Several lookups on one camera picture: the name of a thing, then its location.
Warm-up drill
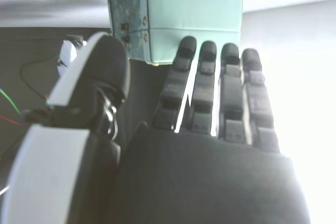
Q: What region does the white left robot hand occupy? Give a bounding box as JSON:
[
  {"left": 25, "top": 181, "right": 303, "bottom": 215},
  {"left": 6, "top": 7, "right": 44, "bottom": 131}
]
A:
[{"left": 0, "top": 31, "right": 312, "bottom": 224}]

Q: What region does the teal floral trunk box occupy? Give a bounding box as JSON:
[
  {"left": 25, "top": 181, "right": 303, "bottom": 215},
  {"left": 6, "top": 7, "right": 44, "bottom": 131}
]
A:
[{"left": 111, "top": 27, "right": 243, "bottom": 67}]

